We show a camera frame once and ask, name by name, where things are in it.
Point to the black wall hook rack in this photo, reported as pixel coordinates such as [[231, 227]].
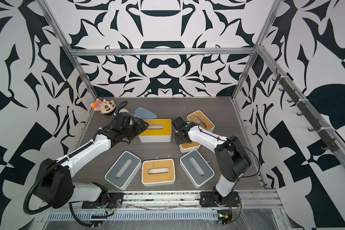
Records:
[[308, 111]]

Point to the blue glasses case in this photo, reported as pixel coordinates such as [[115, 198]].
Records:
[[145, 113]]

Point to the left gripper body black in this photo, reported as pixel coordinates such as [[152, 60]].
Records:
[[138, 128]]

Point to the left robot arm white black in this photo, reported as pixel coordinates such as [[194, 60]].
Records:
[[54, 188]]

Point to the grey top tissue box left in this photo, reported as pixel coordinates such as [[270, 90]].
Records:
[[123, 171]]

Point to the cartoon boy plush toy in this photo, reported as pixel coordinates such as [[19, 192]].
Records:
[[103, 106]]

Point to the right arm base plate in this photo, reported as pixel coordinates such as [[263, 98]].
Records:
[[214, 199]]

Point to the wood tissue box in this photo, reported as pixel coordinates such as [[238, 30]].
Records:
[[200, 118], [158, 172], [187, 147]]

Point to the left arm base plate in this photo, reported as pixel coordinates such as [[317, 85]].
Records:
[[107, 201]]

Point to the grey tissue box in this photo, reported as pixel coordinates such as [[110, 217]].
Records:
[[196, 168], [123, 171]]

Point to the yellow top tissue box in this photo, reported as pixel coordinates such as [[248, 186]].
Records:
[[159, 131]]

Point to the white slotted cable duct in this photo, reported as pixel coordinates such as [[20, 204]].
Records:
[[180, 214]]

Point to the grey top tissue box right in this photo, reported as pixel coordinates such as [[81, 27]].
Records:
[[196, 168]]

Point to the aluminium frame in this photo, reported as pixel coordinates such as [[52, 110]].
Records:
[[257, 50]]

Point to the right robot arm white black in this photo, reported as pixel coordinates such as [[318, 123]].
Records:
[[232, 158]]

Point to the wood top tissue box front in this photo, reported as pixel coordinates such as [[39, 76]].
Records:
[[158, 172]]

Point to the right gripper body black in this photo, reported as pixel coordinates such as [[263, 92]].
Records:
[[178, 126]]

